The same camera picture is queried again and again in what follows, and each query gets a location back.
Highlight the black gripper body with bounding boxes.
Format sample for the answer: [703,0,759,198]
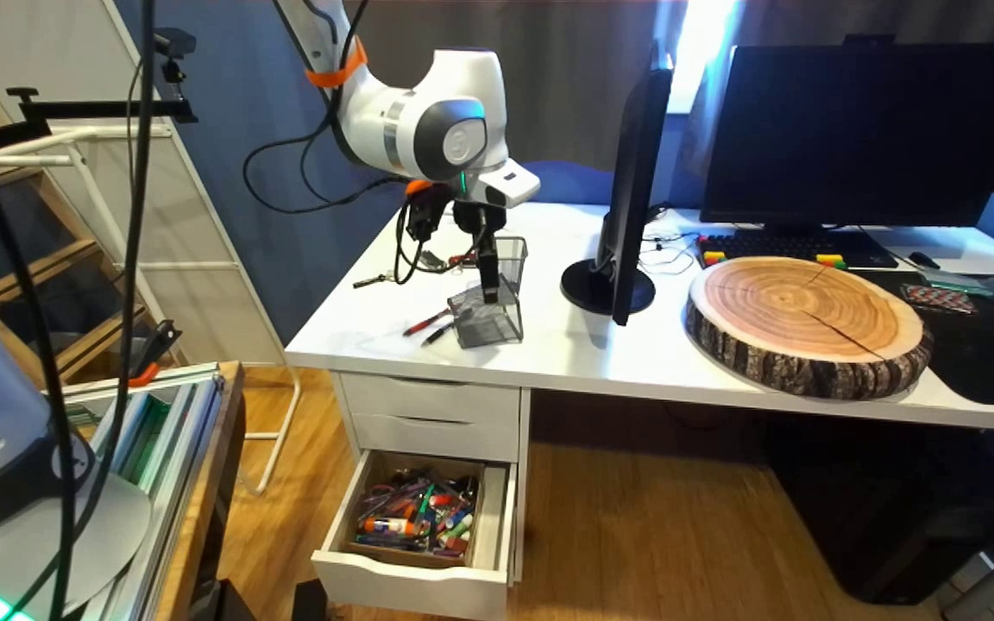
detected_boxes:
[451,191,512,242]

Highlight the grey mesh pen holder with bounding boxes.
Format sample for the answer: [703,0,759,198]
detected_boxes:
[444,285,529,354]
[493,231,532,295]

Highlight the red pen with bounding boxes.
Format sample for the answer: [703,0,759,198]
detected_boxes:
[399,301,465,343]

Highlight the black pen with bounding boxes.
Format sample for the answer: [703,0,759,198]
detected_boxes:
[421,319,462,348]

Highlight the black monitor round stand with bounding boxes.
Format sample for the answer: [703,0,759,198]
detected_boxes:
[559,65,677,329]

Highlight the white closed drawer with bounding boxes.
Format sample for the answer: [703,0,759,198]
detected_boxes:
[337,373,524,465]

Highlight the wood slice cushion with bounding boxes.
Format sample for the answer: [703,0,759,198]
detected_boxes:
[682,254,936,405]

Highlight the white open drawer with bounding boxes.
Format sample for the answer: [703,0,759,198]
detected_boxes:
[309,448,520,621]

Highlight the red black spring clamp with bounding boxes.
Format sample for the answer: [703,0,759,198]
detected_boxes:
[115,319,187,392]

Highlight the wooden side table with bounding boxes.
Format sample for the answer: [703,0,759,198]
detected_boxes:
[155,360,248,621]

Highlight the stacked light blue boards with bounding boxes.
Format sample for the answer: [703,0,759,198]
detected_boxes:
[40,364,225,621]

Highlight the large black monitor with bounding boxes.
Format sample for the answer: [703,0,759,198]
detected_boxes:
[698,32,994,268]

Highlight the brown wooden ladder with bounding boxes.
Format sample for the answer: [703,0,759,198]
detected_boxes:
[0,32,174,392]

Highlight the large black computer case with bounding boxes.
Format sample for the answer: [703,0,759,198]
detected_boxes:
[767,424,994,612]

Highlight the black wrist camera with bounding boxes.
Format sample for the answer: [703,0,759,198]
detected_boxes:
[402,187,457,248]

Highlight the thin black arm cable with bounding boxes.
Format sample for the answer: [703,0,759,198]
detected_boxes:
[238,113,460,289]

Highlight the magnifying glass black handle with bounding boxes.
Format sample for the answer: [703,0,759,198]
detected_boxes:
[348,268,402,295]

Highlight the thin desk cable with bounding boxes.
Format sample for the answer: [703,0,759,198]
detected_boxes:
[637,212,698,280]

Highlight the orange cable strap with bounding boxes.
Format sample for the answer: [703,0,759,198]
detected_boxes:
[302,37,371,98]

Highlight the small black camera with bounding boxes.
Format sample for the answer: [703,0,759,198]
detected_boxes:
[137,26,200,87]

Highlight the thin black camera cable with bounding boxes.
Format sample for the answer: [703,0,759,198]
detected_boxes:
[115,48,179,286]

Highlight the thick black cable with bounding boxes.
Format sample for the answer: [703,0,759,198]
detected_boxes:
[0,65,77,621]
[8,0,163,621]

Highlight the white metal tube frame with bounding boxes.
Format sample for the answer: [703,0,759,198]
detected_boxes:
[0,117,241,332]

